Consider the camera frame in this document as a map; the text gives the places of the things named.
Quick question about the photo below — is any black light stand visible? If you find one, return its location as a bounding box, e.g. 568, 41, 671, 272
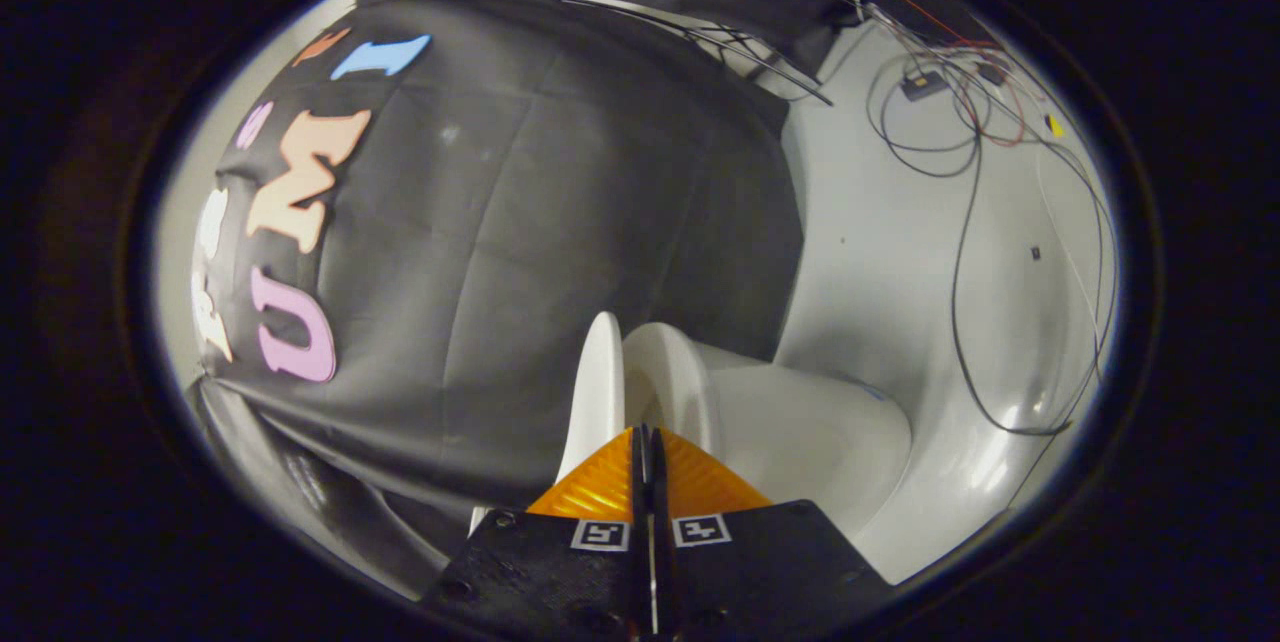
545, 0, 837, 109

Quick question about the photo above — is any tangle of thin cables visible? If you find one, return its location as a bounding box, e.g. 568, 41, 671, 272
805, 0, 1123, 439

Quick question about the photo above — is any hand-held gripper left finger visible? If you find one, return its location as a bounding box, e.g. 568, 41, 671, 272
420, 425, 652, 639

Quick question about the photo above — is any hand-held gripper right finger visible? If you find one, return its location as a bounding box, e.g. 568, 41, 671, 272
650, 425, 897, 639

